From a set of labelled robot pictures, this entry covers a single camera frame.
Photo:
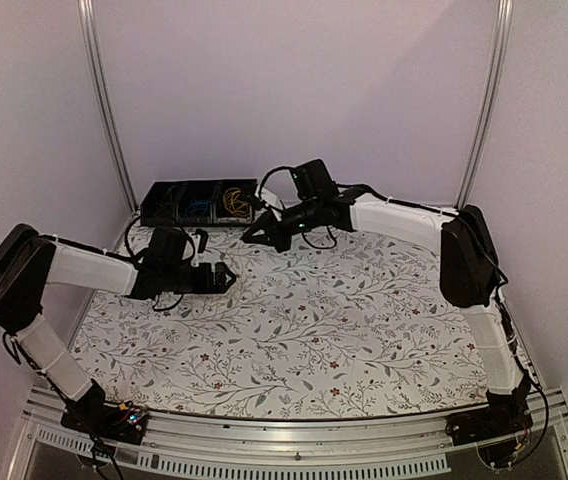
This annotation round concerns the left aluminium corner post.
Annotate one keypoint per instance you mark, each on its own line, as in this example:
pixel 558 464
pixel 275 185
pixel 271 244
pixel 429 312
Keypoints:
pixel 98 76

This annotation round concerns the black compartment storage bin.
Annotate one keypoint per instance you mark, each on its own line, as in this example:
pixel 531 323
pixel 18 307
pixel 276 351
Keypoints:
pixel 198 203

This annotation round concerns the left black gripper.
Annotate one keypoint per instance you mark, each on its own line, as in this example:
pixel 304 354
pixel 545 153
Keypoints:
pixel 207 287

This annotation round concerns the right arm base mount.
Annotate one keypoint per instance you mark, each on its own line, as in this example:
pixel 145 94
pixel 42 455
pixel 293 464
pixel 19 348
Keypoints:
pixel 489 425

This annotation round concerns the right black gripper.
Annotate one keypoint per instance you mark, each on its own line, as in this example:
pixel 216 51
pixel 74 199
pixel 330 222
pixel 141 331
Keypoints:
pixel 272 236

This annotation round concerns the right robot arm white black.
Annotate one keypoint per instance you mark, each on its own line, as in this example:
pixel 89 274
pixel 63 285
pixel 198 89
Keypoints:
pixel 469 274

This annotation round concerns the aluminium corner post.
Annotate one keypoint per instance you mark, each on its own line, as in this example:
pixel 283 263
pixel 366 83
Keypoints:
pixel 98 76
pixel 498 54

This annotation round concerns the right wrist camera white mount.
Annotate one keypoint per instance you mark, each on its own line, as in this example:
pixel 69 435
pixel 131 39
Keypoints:
pixel 264 199

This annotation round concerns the aluminium front rail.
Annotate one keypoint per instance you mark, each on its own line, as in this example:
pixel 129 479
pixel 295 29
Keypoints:
pixel 181 446

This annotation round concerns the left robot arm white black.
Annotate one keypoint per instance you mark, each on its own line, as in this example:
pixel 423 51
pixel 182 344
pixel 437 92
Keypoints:
pixel 31 261

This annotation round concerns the right aluminium corner post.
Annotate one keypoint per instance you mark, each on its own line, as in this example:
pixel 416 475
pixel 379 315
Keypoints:
pixel 498 54

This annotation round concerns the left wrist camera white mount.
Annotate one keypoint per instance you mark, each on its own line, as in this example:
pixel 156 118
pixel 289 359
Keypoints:
pixel 197 242

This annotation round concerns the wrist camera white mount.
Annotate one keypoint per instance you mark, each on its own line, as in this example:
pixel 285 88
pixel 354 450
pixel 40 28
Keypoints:
pixel 197 242
pixel 264 199

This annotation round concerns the floral patterned table mat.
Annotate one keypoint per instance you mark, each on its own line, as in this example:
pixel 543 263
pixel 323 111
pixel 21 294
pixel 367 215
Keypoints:
pixel 347 326

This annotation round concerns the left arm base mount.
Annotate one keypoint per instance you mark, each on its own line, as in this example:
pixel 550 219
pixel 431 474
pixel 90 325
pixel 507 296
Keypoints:
pixel 124 422

